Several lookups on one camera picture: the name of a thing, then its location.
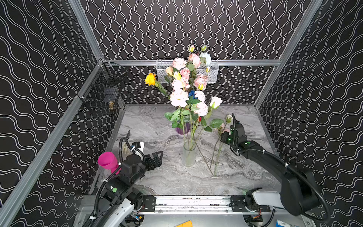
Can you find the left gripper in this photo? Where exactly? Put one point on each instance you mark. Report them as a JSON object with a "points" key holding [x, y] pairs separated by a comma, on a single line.
{"points": [[151, 160]]}

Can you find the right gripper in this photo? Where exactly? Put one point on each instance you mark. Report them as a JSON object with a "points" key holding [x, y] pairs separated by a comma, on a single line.
{"points": [[237, 132]]}

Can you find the clear glass jar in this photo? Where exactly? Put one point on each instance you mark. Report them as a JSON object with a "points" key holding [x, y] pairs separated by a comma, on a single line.
{"points": [[189, 154]]}

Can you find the purple blue glass vase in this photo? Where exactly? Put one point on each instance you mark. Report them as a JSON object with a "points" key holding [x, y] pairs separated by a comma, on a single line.
{"points": [[183, 130]]}

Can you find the blue flower stem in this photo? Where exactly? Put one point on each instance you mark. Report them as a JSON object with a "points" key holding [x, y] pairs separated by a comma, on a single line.
{"points": [[191, 94]]}

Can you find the pink rose spray stem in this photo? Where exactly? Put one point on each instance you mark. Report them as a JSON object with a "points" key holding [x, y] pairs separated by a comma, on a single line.
{"points": [[200, 82]]}

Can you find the white light-blue flower stem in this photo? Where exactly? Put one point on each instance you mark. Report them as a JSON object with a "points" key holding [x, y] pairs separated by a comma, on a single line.
{"points": [[205, 57]]}

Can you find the large pink peony stem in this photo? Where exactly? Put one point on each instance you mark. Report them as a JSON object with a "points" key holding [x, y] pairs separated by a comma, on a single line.
{"points": [[192, 62]]}

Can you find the yellow rose stem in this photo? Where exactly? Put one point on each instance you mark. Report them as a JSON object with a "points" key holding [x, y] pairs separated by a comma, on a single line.
{"points": [[151, 80]]}

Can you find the cream rose stem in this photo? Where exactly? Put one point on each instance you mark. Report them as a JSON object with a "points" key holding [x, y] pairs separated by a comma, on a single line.
{"points": [[170, 71]]}

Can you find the white rose stem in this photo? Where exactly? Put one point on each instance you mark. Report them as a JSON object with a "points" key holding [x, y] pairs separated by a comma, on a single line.
{"points": [[214, 104]]}

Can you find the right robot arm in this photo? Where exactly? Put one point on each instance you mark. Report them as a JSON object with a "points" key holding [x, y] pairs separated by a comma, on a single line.
{"points": [[299, 193]]}

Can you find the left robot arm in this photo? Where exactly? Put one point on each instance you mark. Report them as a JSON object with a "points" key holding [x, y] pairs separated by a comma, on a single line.
{"points": [[117, 199]]}

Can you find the magenta silicone cup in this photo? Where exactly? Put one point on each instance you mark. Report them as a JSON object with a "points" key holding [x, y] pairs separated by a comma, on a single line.
{"points": [[108, 161]]}

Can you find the brass padlock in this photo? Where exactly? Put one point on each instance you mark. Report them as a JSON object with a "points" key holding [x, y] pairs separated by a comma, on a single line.
{"points": [[111, 105]]}

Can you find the blue white box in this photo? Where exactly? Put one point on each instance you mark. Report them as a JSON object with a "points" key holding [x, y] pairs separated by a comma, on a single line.
{"points": [[280, 223]]}

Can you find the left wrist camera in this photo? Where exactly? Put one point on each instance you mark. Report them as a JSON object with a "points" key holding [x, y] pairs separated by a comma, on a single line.
{"points": [[139, 145]]}

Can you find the white handled scissors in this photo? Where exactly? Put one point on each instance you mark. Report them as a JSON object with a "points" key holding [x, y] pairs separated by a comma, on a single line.
{"points": [[126, 150]]}

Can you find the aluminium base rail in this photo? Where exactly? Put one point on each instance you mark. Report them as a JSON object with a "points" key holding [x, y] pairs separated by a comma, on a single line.
{"points": [[195, 203]]}

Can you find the yellow object below rail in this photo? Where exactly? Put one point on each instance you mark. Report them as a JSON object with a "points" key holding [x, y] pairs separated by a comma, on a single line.
{"points": [[186, 224]]}

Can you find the black wire wall basket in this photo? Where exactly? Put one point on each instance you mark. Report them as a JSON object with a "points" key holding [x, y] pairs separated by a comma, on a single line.
{"points": [[106, 87]]}

